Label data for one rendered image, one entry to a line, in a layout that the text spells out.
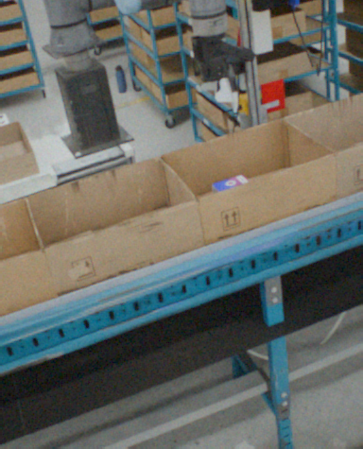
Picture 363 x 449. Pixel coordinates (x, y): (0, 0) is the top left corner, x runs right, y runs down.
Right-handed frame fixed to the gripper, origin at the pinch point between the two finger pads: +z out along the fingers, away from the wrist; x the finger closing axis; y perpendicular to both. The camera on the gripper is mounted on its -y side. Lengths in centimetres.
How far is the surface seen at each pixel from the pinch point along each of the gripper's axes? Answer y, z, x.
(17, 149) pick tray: 55, 42, -113
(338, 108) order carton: -38.9, 15.3, -7.6
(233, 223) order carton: 11.2, 23.1, 21.1
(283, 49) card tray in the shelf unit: -89, 40, -137
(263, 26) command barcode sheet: -45, 3, -68
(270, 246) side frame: 4.7, 28.8, 28.0
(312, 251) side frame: -8.6, 37.7, 25.1
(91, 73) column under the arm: 19, 11, -93
